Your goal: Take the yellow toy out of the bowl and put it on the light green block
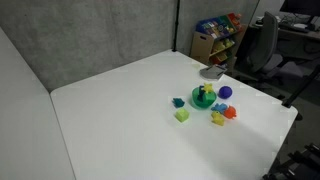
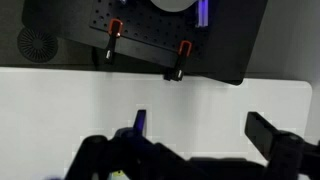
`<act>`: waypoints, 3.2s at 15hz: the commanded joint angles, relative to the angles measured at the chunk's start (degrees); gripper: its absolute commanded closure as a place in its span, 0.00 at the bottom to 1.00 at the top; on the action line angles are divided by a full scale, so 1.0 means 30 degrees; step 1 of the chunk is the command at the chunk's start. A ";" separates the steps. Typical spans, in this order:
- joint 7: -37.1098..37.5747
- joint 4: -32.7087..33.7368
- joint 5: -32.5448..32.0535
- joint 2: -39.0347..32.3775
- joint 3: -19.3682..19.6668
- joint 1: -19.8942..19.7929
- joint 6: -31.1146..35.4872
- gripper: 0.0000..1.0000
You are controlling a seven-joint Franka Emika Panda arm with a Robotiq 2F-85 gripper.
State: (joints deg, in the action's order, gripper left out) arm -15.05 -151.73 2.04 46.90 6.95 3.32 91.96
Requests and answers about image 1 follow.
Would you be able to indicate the yellow star toy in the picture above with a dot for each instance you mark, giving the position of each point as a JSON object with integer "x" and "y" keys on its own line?
{"x": 208, "y": 88}

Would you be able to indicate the teal toy on table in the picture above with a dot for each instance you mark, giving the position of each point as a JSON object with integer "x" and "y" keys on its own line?
{"x": 178, "y": 102}

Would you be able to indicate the light green block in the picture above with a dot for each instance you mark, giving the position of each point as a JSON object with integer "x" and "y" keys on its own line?
{"x": 182, "y": 114}

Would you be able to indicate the dark blue toy in bowl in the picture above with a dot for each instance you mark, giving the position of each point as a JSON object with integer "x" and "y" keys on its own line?
{"x": 201, "y": 92}

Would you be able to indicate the green plastic bowl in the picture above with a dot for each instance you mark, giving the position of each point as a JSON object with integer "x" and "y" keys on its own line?
{"x": 208, "y": 98}

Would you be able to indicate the yellow animal toy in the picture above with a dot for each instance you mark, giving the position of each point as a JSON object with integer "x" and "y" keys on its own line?
{"x": 217, "y": 118}

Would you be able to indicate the light blue toy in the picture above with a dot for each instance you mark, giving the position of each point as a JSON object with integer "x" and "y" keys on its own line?
{"x": 219, "y": 107}

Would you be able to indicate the wooden toy shelf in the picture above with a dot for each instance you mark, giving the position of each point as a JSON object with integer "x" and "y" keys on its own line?
{"x": 217, "y": 40}

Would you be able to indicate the orange toy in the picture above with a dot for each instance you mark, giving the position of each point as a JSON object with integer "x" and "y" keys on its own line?
{"x": 230, "y": 112}

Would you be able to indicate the black tripod pole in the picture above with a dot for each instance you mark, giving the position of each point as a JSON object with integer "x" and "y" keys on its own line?
{"x": 176, "y": 25}

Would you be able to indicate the purple blue ball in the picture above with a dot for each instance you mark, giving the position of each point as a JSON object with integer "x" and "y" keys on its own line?
{"x": 225, "y": 92}

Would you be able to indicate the grey office chair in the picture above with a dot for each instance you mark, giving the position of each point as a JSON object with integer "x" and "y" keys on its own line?
{"x": 261, "y": 63}

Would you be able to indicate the black stand at right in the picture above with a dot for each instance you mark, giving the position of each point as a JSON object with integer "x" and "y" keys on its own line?
{"x": 308, "y": 80}

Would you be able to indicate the desk with monitor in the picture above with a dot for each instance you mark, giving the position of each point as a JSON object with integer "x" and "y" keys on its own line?
{"x": 298, "y": 27}

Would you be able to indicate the grey metal mount plate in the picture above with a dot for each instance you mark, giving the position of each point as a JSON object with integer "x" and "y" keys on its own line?
{"x": 213, "y": 72}

